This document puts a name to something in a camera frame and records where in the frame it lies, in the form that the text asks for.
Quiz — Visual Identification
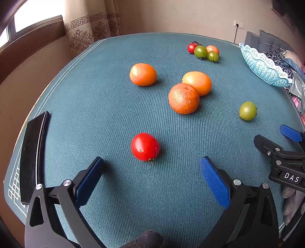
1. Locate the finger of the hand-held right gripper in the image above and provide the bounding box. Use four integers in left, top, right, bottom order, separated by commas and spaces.
280, 124, 305, 151
254, 135, 305, 172

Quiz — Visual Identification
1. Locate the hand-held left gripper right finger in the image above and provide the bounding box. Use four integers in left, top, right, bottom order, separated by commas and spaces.
199, 156, 279, 248

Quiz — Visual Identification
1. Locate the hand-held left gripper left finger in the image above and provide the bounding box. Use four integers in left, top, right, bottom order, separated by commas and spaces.
24, 157, 106, 248

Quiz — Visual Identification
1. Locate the green tomato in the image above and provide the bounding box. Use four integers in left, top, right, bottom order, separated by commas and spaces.
194, 45, 208, 60
239, 101, 258, 121
207, 51, 219, 64

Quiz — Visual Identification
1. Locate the light blue plastic basket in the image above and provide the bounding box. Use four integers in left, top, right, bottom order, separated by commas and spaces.
239, 42, 294, 87

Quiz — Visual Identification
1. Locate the rough-skinned orange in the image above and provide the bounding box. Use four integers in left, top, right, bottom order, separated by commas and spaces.
168, 83, 200, 115

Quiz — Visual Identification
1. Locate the smooth orange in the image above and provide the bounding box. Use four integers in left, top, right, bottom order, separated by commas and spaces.
130, 63, 157, 86
182, 71, 212, 97

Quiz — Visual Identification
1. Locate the small tangerine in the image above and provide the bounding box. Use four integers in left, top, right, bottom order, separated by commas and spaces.
206, 45, 220, 56

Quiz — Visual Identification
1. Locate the person's right hand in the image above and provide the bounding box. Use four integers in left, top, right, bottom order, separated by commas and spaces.
282, 187, 297, 225

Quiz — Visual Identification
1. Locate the shiny grey cloth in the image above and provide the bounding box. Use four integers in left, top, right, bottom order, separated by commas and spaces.
289, 72, 305, 101

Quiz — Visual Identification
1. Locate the black smartphone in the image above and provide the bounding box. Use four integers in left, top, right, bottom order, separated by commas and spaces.
19, 111, 51, 205

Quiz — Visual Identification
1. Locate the pale blue cloth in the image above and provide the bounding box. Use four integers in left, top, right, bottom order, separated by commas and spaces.
281, 60, 305, 79

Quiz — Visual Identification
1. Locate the white cloth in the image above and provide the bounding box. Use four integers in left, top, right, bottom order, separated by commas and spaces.
283, 50, 302, 66

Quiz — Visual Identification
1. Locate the leopard print cloth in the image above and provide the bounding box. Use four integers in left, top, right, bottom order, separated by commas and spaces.
264, 51, 295, 80

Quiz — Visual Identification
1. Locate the dark knitted cloth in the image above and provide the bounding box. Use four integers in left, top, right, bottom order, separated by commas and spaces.
120, 230, 165, 248

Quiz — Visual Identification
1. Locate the grey padded headboard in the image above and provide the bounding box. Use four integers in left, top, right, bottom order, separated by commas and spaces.
245, 30, 290, 54

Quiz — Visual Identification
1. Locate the beige patterned curtain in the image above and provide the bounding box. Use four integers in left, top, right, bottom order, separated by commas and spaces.
62, 0, 122, 52

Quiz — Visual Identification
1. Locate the framed wall picture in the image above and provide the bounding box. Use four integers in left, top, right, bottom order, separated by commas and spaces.
272, 0, 298, 27

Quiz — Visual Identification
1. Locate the window with brown frame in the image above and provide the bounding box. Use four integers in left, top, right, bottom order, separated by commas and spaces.
0, 0, 67, 84

